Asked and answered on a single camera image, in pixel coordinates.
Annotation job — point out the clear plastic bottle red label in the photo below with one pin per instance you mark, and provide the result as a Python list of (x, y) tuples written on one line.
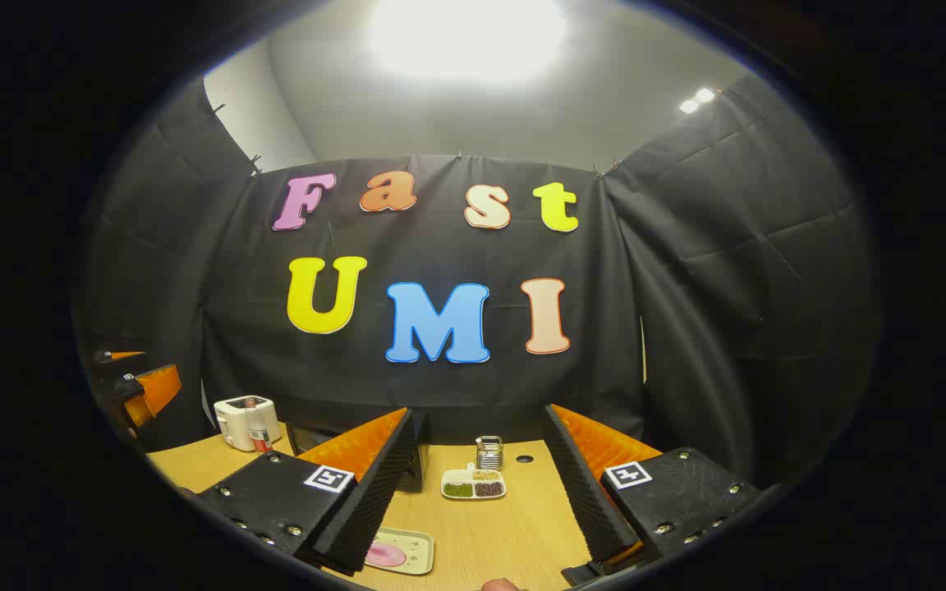
[(259, 431)]

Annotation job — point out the white divided dish of beans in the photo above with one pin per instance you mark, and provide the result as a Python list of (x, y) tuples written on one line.
[(473, 486)]

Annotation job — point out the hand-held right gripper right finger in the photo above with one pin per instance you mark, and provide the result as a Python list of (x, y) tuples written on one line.
[(584, 492)]

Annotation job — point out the pink food slice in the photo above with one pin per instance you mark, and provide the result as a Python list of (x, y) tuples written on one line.
[(387, 556)]

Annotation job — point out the black electric oven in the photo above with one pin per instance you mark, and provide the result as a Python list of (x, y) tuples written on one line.
[(313, 439)]

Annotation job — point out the cream rectangular plate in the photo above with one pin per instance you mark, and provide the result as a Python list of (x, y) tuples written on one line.
[(415, 552)]

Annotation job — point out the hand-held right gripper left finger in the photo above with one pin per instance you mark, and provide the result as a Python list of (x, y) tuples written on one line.
[(383, 484)]

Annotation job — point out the white toaster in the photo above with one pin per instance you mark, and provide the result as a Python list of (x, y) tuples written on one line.
[(231, 419)]

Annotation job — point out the large ceiling light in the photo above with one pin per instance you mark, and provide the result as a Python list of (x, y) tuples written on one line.
[(466, 37)]

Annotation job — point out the small ceiling spotlight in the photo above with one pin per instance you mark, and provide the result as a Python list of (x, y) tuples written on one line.
[(689, 106)]

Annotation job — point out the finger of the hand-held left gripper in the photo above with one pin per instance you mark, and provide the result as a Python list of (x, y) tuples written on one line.
[(157, 392), (124, 355)]

